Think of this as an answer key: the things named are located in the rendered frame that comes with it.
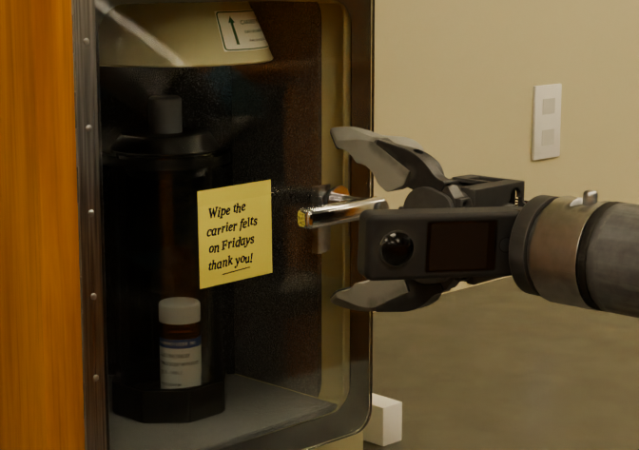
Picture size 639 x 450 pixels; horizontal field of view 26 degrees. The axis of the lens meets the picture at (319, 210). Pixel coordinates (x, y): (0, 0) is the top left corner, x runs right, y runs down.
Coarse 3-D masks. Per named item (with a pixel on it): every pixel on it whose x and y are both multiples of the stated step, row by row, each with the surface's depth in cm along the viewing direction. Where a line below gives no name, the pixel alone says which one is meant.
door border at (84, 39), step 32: (96, 96) 97; (96, 128) 97; (96, 160) 98; (96, 192) 98; (96, 224) 98; (96, 256) 99; (96, 288) 99; (96, 320) 99; (96, 352) 100; (96, 384) 100; (96, 416) 101; (96, 448) 101
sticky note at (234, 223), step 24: (216, 192) 106; (240, 192) 108; (264, 192) 110; (216, 216) 106; (240, 216) 108; (264, 216) 110; (216, 240) 107; (240, 240) 108; (264, 240) 110; (216, 264) 107; (240, 264) 109; (264, 264) 111
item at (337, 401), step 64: (128, 0) 98; (192, 0) 102; (256, 0) 107; (320, 0) 112; (128, 64) 99; (192, 64) 103; (256, 64) 107; (320, 64) 112; (128, 128) 100; (192, 128) 104; (256, 128) 108; (320, 128) 113; (128, 192) 100; (192, 192) 104; (320, 192) 114; (128, 256) 101; (192, 256) 105; (320, 256) 115; (128, 320) 102; (192, 320) 106; (256, 320) 111; (320, 320) 116; (128, 384) 102; (192, 384) 107; (256, 384) 112; (320, 384) 117; (128, 448) 103; (192, 448) 108; (256, 448) 113
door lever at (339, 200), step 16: (336, 192) 115; (304, 208) 107; (320, 208) 108; (336, 208) 109; (352, 208) 110; (368, 208) 111; (384, 208) 112; (304, 224) 107; (320, 224) 108; (336, 224) 109
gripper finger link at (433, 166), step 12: (384, 144) 103; (396, 144) 103; (396, 156) 103; (408, 156) 102; (420, 156) 101; (432, 156) 102; (408, 168) 102; (420, 168) 101; (432, 168) 101; (408, 180) 102; (420, 180) 101; (432, 180) 101; (444, 180) 100
